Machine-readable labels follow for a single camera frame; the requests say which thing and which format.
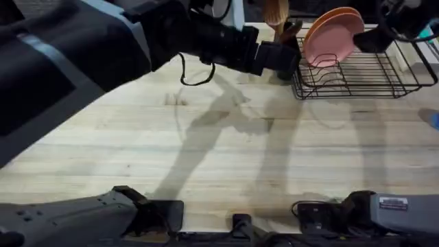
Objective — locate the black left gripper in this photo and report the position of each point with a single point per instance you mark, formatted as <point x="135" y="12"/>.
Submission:
<point x="212" y="41"/>

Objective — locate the pale wooden spatula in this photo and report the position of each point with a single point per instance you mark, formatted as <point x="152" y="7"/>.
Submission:
<point x="275" y="12"/>

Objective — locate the pale blue post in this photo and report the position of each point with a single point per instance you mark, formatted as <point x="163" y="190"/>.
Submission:
<point x="235" y="13"/>

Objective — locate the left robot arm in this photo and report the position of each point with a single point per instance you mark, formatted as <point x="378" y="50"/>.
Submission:
<point x="68" y="51"/>

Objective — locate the pink plate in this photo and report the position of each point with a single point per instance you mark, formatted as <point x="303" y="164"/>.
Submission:
<point x="331" y="39"/>

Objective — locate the black cutlery holder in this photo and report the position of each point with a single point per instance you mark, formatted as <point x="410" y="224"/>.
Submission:
<point x="286" y="76"/>

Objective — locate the orange plate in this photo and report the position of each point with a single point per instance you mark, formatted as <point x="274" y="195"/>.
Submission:
<point x="320" y="20"/>

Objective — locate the dark wooden spoon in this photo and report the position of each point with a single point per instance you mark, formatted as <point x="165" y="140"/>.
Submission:
<point x="291" y="31"/>

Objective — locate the teal object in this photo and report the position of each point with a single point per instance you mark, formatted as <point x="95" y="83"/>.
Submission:
<point x="426" y="35"/>

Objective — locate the black rail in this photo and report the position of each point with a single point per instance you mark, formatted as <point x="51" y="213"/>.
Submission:
<point x="240" y="236"/>

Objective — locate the blue object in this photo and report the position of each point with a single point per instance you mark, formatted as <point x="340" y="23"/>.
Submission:
<point x="435" y="120"/>

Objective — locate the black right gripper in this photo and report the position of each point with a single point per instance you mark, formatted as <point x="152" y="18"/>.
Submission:
<point x="408" y="20"/>

